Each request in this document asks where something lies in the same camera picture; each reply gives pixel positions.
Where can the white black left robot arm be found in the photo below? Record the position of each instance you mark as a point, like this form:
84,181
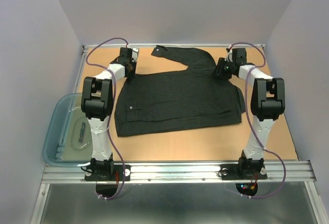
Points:
97,103

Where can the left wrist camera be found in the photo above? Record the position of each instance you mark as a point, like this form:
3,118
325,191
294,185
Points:
135,54

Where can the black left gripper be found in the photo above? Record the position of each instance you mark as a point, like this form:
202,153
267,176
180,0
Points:
131,75

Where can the black pinstriped long sleeve shirt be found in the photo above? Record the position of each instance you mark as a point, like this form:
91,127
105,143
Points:
178,100

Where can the aluminium front mounting rail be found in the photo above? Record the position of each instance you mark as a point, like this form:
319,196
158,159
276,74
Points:
174,172

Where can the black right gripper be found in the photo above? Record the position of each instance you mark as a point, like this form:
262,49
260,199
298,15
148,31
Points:
219,73

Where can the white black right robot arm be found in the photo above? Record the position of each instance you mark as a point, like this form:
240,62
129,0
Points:
263,110

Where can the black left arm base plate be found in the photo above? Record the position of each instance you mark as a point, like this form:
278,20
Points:
118,174

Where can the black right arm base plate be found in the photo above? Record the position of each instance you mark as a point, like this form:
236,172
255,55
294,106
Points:
233,171

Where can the clear teal plastic bin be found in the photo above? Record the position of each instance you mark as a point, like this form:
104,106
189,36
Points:
68,141

